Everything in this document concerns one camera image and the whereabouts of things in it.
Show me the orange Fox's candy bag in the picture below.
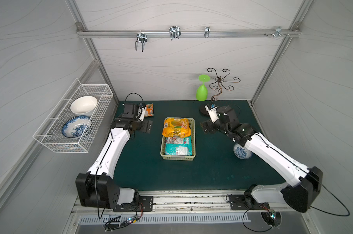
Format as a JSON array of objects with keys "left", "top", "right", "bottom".
[{"left": 144, "top": 103, "right": 154, "bottom": 117}]

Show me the pale green plastic basket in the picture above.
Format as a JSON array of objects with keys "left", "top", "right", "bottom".
[{"left": 160, "top": 118, "right": 196, "bottom": 161}]

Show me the yellow mango candy bag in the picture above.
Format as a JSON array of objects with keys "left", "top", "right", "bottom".
[{"left": 162, "top": 118, "right": 192, "bottom": 138}]

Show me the teal candy bag back side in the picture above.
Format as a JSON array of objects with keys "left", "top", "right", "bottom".
[{"left": 165, "top": 136, "right": 193, "bottom": 156}]

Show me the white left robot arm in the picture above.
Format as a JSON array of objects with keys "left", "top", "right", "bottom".
[{"left": 76, "top": 102, "right": 152, "bottom": 210}]

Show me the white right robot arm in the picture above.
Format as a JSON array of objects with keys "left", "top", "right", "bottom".
[{"left": 201, "top": 102, "right": 323, "bottom": 213}]

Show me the small blue patterned bowl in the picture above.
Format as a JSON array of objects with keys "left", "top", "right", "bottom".
[{"left": 233, "top": 143, "right": 253, "bottom": 160}]

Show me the green plastic wine glass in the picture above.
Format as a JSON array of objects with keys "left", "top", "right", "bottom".
[{"left": 196, "top": 74, "right": 211, "bottom": 101}]

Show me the dark bronze cup tree stand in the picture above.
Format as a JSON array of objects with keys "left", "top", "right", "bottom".
[{"left": 207, "top": 67, "right": 241, "bottom": 102}]

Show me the white bowl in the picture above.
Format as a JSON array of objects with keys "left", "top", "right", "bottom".
[{"left": 70, "top": 96, "right": 98, "bottom": 117}]

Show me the blue patterned plate bowl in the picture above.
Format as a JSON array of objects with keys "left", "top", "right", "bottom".
[{"left": 61, "top": 116, "right": 91, "bottom": 138}]

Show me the metal double hook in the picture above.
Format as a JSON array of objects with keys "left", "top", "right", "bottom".
[{"left": 135, "top": 33, "right": 148, "bottom": 52}]

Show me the metal hook centre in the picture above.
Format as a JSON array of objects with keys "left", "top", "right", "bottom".
[{"left": 169, "top": 26, "right": 181, "bottom": 41}]

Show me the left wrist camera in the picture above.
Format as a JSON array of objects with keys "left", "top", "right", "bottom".
[{"left": 137, "top": 105, "right": 147, "bottom": 121}]

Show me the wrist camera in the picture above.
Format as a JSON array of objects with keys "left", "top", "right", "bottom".
[
  {"left": 205, "top": 103, "right": 219, "bottom": 123},
  {"left": 137, "top": 105, "right": 147, "bottom": 121}
]

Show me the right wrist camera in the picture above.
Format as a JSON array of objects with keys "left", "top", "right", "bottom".
[{"left": 205, "top": 103, "right": 219, "bottom": 123}]

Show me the white wire wall basket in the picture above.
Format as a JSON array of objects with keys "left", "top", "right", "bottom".
[{"left": 33, "top": 79, "right": 113, "bottom": 153}]

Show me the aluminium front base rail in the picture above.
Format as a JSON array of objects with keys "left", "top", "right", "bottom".
[{"left": 69, "top": 190, "right": 311, "bottom": 217}]

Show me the aluminium top rail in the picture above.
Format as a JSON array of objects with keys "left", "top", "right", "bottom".
[{"left": 77, "top": 28, "right": 302, "bottom": 39}]

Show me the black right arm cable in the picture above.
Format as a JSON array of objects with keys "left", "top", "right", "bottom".
[{"left": 242, "top": 175, "right": 350, "bottom": 233}]

